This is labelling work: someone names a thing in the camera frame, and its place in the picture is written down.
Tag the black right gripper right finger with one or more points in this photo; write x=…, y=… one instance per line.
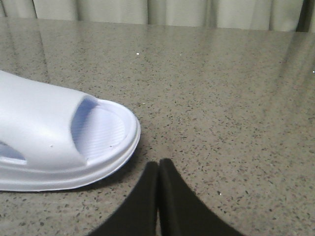
x=182, y=213

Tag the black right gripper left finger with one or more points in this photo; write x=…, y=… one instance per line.
x=137, y=215

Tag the beige curtain backdrop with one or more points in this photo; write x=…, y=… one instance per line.
x=279, y=15

